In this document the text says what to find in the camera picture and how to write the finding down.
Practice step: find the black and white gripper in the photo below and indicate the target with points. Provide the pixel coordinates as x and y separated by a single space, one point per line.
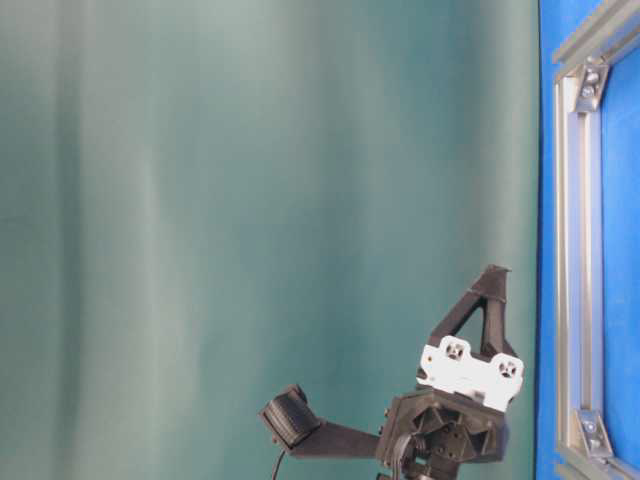
456 415

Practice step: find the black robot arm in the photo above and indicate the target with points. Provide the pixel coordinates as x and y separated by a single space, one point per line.
467 376

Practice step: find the green fabric backdrop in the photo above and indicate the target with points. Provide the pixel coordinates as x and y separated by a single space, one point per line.
205 201

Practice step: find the aluminium extrusion frame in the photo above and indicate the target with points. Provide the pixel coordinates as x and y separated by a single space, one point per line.
610 32

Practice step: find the lower metal corner bracket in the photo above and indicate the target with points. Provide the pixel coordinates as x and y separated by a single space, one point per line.
593 438

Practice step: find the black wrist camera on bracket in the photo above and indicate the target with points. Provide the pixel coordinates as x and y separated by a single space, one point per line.
302 434

